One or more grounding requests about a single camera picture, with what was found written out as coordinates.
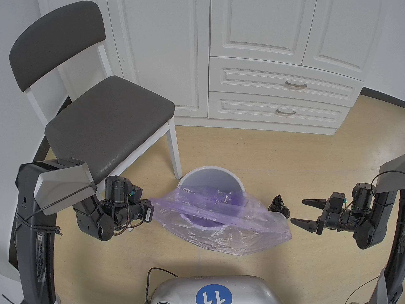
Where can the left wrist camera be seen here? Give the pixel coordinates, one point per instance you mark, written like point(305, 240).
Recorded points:
point(136, 193)

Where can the black plastic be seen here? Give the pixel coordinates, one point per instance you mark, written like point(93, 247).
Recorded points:
point(278, 206)

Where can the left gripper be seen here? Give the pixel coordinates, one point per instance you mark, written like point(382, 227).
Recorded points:
point(140, 212)

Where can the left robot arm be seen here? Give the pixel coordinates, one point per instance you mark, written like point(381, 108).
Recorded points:
point(60, 185)

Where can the white wardrobe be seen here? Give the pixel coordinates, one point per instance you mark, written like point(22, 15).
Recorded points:
point(259, 27)

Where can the purple plastic bag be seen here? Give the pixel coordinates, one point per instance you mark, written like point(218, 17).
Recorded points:
point(237, 230)

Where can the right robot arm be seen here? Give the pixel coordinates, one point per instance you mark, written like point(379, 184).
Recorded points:
point(376, 220)

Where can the grey and white chair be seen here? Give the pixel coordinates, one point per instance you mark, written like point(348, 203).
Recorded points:
point(110, 116)

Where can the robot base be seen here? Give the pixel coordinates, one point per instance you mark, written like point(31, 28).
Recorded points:
point(189, 290)

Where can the white trash bin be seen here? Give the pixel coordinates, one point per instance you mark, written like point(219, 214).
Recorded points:
point(208, 176)

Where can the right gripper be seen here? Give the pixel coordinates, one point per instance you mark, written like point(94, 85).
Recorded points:
point(327, 222)

